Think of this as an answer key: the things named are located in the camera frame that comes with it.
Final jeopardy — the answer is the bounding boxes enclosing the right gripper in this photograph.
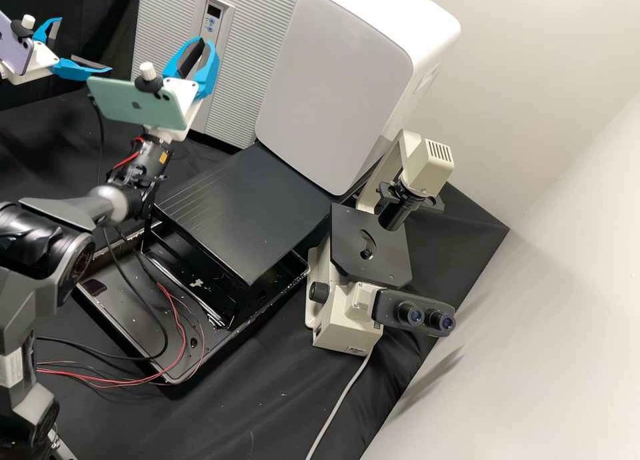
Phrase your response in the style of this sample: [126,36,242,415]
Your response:
[142,36,220,142]

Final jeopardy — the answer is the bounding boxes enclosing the black tray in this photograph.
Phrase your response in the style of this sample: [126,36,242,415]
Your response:
[72,222,311,386]

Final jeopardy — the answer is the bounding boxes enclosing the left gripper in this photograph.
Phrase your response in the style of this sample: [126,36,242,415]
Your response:
[9,17,114,86]

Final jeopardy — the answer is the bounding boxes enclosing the cream microscope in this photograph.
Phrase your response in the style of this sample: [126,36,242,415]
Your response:
[305,129,457,352]

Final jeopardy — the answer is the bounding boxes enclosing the black platform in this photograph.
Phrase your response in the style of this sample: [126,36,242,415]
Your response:
[152,145,333,327]

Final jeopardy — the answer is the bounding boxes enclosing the grey cable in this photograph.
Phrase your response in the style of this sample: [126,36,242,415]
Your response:
[303,349,374,460]

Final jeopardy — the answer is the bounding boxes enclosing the right wrist camera phone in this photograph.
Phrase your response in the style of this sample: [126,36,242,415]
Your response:
[85,62,183,132]

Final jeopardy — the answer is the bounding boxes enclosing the wrist camera phone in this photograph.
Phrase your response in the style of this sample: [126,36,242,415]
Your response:
[85,62,183,132]
[0,9,40,77]

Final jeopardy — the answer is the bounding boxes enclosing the incubator door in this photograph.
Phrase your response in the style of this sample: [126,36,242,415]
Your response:
[131,0,301,153]

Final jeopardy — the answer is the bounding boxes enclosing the left wrist camera phone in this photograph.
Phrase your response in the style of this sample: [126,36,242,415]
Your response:
[0,9,40,77]

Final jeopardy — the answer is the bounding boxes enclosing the black cable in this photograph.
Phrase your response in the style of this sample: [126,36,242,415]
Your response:
[37,93,169,363]

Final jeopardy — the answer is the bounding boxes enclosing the red wire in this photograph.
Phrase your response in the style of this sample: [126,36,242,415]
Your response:
[37,279,201,388]

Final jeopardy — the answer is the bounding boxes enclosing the white box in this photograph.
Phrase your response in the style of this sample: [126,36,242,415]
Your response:
[253,0,462,199]

